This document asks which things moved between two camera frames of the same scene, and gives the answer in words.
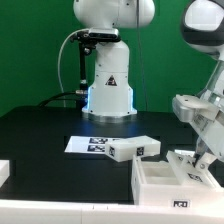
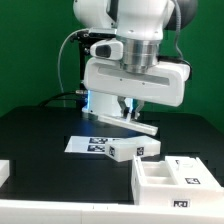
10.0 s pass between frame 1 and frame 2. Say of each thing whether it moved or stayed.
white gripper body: moved
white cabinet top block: stayed
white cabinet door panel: stayed
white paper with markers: stayed
